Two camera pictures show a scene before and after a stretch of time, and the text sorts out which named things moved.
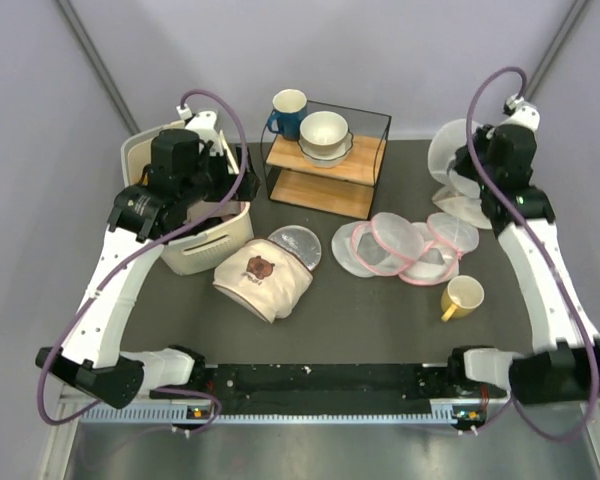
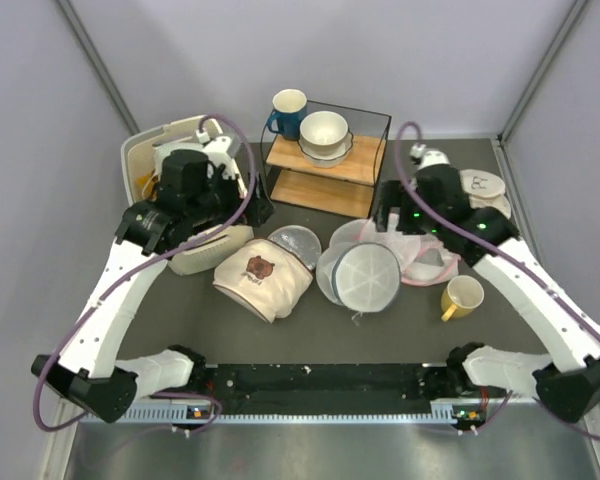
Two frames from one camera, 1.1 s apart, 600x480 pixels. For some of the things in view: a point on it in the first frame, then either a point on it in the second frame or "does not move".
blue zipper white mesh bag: (442, 149) to (362, 278)
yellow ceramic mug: (461, 297) does not move
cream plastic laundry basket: (221, 242) does not move
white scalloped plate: (331, 159) does not move
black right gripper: (461, 165) to (393, 196)
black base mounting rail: (370, 385) does not move
